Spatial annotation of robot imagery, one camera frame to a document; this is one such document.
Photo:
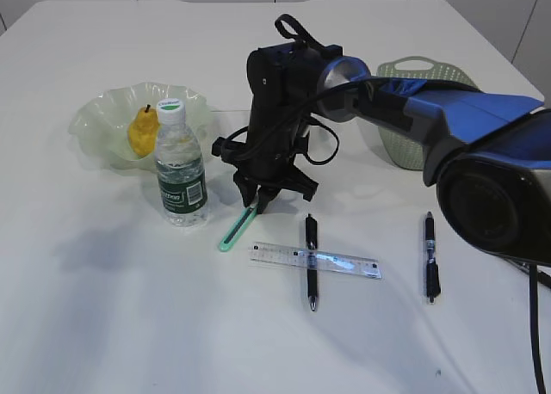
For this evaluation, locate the teal utility knife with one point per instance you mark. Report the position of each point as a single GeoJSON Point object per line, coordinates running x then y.
{"type": "Point", "coordinates": [238, 228]}

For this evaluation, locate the black pen under ruler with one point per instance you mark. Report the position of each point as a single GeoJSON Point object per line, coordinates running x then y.
{"type": "Point", "coordinates": [311, 236]}

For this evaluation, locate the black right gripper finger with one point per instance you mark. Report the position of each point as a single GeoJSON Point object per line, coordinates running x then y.
{"type": "Point", "coordinates": [246, 187]}
{"type": "Point", "coordinates": [264, 196]}

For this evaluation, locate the clear plastic ruler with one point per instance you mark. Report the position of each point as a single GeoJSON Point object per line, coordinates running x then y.
{"type": "Point", "coordinates": [326, 261]}

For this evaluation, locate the clear water bottle green label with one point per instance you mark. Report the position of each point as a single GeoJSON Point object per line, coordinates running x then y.
{"type": "Point", "coordinates": [180, 166]}

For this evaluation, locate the pale green wavy glass plate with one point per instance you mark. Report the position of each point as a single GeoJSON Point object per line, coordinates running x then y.
{"type": "Point", "coordinates": [100, 125]}

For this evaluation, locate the green plastic woven basket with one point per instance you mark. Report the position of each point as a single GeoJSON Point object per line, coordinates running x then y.
{"type": "Point", "coordinates": [404, 152]}

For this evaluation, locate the black pen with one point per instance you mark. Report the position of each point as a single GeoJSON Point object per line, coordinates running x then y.
{"type": "Point", "coordinates": [432, 282]}
{"type": "Point", "coordinates": [542, 277]}
{"type": "Point", "coordinates": [311, 236]}

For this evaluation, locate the yellow pear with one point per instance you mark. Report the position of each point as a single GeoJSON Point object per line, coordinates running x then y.
{"type": "Point", "coordinates": [142, 131]}

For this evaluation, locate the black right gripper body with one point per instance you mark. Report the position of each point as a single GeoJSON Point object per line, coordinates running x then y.
{"type": "Point", "coordinates": [272, 165]}

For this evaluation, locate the blue black right robot arm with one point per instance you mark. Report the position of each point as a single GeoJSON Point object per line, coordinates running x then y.
{"type": "Point", "coordinates": [486, 155]}

